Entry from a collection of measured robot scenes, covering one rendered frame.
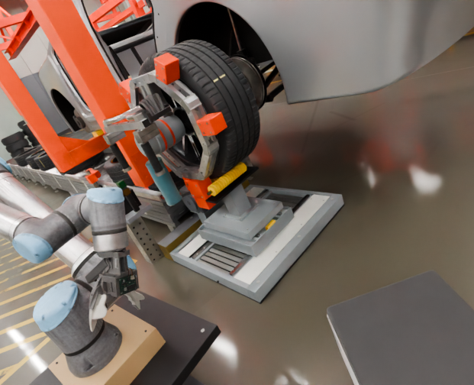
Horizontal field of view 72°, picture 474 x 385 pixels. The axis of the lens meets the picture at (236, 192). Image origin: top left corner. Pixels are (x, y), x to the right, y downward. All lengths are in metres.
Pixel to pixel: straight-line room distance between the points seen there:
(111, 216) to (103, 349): 0.52
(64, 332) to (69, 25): 1.47
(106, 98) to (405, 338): 1.76
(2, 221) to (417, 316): 1.14
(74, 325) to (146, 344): 0.25
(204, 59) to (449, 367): 1.32
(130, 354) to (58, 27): 1.56
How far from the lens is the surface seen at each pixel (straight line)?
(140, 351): 1.27
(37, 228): 0.98
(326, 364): 1.40
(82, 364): 1.29
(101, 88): 2.02
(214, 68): 1.49
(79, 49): 2.03
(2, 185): 1.43
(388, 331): 1.02
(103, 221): 0.91
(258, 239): 1.76
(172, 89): 1.44
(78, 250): 1.29
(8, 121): 14.76
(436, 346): 0.99
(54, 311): 1.18
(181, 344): 1.28
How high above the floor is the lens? 1.16
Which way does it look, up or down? 25 degrees down
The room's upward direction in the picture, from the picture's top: 24 degrees counter-clockwise
